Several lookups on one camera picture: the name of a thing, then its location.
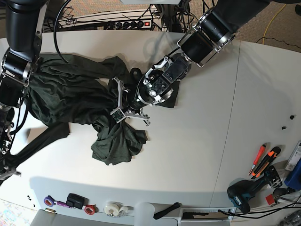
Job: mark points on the white plastic cup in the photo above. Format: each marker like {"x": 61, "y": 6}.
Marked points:
{"x": 144, "y": 212}

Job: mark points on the black action camera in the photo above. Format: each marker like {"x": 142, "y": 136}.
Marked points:
{"x": 75, "y": 201}

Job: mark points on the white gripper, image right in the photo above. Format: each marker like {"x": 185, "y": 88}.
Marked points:
{"x": 124, "y": 109}

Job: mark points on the black robot arm, image left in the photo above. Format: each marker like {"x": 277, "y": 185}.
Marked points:
{"x": 24, "y": 26}

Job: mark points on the red tape roll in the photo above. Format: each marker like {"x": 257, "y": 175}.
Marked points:
{"x": 90, "y": 209}

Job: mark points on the red square tag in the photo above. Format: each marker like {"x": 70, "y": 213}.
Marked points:
{"x": 270, "y": 199}

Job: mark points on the black power strip red switch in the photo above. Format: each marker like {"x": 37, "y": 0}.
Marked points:
{"x": 128, "y": 25}

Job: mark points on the orange black utility knife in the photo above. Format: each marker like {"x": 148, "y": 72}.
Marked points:
{"x": 267, "y": 160}

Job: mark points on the purple tape roll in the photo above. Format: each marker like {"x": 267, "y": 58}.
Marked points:
{"x": 49, "y": 201}

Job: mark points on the teal black cordless drill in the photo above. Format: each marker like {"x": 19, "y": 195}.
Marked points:
{"x": 241, "y": 192}

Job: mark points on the blue box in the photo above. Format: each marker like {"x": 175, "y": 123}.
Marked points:
{"x": 293, "y": 179}

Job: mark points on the dark green t-shirt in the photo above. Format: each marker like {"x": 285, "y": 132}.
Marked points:
{"x": 78, "y": 91}

